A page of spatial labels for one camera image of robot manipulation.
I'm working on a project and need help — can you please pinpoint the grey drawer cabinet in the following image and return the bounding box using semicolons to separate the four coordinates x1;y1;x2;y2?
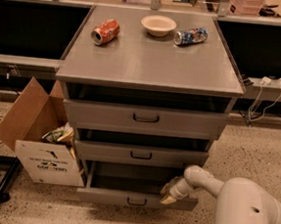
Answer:
45;1;252;201

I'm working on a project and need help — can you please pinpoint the pink plastic container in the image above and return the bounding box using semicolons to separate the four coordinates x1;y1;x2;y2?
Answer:
229;0;265;15

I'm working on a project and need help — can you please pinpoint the grey middle drawer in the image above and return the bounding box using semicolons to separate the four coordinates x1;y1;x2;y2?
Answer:
74;140;209;168

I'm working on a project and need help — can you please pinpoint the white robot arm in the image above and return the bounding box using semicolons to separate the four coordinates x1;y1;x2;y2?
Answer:
161;164;281;224

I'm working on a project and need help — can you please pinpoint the grey bottom drawer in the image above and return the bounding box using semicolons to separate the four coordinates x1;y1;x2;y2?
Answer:
78;160;198;211

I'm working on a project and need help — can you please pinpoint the trash inside cardboard box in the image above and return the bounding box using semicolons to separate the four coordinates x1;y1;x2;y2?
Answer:
42;122;75;158

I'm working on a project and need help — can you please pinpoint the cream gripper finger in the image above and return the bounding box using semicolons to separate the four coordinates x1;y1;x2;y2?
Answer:
160;176;181;196
161;194;177;204

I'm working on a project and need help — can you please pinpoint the grey drawer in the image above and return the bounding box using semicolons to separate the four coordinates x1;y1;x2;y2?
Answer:
64;99;228;140
78;160;198;211
74;140;209;168

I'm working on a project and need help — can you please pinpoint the blue pepsi can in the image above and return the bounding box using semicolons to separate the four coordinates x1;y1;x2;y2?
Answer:
174;27;209;46

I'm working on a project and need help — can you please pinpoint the open cardboard box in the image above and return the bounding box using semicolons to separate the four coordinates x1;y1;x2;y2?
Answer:
0;78;84;187

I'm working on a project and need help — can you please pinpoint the grey top drawer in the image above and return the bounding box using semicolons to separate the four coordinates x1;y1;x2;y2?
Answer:
64;99;228;140

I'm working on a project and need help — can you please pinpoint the black metal table leg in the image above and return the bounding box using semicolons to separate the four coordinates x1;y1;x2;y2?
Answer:
0;156;22;203

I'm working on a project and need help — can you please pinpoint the white charger with cable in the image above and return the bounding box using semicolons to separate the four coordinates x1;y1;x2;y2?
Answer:
247;76;271;122

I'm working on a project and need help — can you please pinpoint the crushed orange soda can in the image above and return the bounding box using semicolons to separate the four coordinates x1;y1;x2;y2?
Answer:
91;19;120;46

